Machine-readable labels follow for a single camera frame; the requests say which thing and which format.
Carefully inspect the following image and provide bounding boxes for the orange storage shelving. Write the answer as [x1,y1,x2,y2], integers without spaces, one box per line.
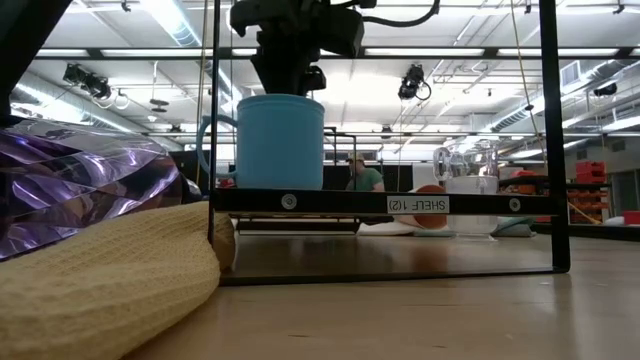
[567,187,611,225]

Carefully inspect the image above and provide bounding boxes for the white folded cloth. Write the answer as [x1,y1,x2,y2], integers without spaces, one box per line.
[357,219,416,237]

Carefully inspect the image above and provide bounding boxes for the peach plastic cup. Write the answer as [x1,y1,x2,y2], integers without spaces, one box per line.
[399,183,450,230]

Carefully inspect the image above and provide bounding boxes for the black computer tower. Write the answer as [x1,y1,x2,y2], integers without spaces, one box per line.
[172,149,212,181]

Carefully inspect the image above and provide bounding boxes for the person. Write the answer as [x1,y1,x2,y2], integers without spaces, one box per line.
[344,152,386,192]

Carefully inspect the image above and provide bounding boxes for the clear plastic footed mug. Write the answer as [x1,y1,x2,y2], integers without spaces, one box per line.
[443,175,501,242]
[432,141,501,194]

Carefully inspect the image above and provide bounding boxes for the light blue cloth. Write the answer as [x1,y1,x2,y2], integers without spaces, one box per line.
[492,215,539,239]

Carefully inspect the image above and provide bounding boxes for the light blue plastic mug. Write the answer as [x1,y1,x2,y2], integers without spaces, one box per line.
[195,93,326,191]

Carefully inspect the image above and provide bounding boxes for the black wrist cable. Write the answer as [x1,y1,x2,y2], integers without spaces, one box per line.
[362,0,442,29]

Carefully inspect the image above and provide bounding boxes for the red storage bins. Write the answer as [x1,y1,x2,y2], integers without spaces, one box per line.
[574,159,607,185]

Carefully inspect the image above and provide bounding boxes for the yellow waffle cloth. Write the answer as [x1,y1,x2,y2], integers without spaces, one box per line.
[0,199,236,360]

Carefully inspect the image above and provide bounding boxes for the purple translucent faceted tumbler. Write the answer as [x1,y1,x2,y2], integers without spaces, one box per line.
[0,117,204,262]

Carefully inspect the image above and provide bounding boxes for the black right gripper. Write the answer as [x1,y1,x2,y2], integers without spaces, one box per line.
[230,0,366,96]

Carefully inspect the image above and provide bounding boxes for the black aluminium table frame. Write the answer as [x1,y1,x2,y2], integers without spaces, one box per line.
[530,222,640,242]

